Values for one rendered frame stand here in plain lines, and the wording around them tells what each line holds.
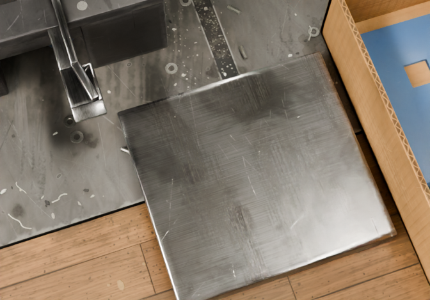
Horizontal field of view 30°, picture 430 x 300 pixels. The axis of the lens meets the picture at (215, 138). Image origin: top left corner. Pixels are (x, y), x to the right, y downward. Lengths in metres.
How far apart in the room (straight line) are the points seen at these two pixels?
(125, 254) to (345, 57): 0.23
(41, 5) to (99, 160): 0.13
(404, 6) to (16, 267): 0.38
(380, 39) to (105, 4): 0.23
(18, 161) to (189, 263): 0.16
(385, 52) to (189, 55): 0.16
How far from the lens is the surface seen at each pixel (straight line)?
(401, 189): 0.61
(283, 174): 0.61
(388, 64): 0.67
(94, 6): 0.60
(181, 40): 0.67
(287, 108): 0.63
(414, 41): 0.69
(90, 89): 0.56
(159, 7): 0.61
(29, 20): 0.60
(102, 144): 0.64
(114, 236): 0.62
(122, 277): 0.61
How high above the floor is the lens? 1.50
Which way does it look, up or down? 70 degrees down
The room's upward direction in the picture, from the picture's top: 3 degrees clockwise
